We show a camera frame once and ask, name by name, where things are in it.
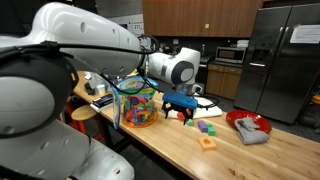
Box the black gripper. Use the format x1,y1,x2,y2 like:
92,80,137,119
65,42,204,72
161,100,198,126

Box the light orange block with hole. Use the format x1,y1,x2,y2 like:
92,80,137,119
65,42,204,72
198,135,218,151

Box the purple foam block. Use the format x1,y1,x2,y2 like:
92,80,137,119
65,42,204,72
197,120,209,134

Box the green bone-shaped foam block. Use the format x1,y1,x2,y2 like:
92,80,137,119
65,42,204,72
205,123,217,137

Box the clear plastic bag of blocks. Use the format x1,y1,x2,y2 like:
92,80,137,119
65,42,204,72
111,75,160,129

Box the brown wooden lower cabinet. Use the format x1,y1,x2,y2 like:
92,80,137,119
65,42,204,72
205,63,243,101

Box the grey knitted cloth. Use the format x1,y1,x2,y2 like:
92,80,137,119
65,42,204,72
234,116,270,146

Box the white book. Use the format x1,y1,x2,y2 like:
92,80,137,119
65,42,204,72
89,101,115,113

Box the silver microwave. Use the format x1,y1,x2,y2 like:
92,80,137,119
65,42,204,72
214,46,248,65

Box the white cup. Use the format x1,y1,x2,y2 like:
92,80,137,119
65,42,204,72
95,84,107,96

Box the red plate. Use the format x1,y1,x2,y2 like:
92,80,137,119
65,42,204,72
225,109,273,135

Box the wooden stool red legs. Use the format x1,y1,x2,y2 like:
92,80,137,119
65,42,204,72
68,104,105,141

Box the white stack above microwave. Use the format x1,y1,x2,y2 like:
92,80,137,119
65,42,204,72
236,39,250,49

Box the brown wooden upper cabinets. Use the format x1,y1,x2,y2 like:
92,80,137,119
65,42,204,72
141,0,264,38

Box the stainless steel refrigerator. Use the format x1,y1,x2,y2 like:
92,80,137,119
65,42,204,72
233,3,320,125

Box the white paper on refrigerator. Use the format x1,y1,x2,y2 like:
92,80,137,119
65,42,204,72
289,24,320,45

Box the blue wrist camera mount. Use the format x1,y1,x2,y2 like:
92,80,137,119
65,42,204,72
162,91,199,110

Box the black camera cable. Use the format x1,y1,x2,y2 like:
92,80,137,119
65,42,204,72
195,95,221,110

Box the black metal table frame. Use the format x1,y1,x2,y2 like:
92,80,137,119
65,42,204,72
96,111,188,180

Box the white wall poster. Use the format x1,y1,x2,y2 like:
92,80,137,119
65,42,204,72
109,13,145,38

